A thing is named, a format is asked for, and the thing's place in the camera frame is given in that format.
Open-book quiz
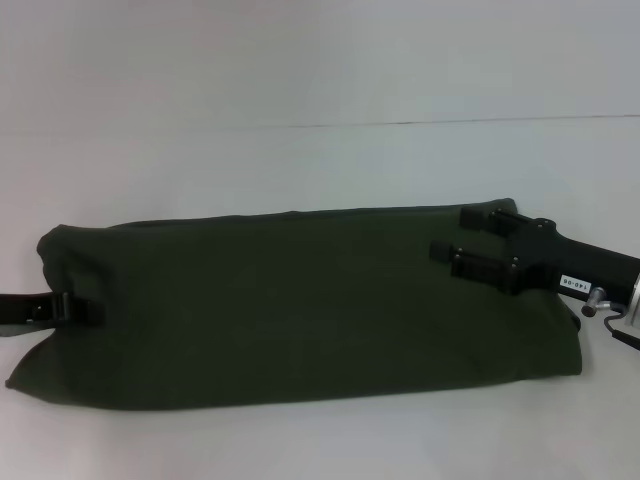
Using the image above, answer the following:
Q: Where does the right gripper connector cable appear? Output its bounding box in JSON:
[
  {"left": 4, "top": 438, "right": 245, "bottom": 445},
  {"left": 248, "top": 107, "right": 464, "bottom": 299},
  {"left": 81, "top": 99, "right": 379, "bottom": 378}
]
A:
[{"left": 581, "top": 285, "right": 640, "bottom": 357}]

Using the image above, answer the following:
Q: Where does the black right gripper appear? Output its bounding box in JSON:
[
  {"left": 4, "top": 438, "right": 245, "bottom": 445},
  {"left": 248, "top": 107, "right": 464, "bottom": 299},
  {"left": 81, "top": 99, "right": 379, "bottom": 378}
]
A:
[{"left": 429, "top": 206, "right": 640, "bottom": 305}]

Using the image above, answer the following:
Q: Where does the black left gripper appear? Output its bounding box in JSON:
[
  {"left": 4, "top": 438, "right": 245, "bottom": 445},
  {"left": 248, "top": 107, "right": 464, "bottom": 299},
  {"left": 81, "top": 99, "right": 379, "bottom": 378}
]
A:
[{"left": 0, "top": 292, "right": 107, "bottom": 337}]

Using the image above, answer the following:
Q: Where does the dark green printed t-shirt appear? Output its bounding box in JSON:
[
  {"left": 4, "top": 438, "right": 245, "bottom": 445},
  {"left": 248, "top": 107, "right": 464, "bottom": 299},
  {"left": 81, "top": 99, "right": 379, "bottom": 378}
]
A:
[{"left": 3, "top": 197, "right": 584, "bottom": 404}]

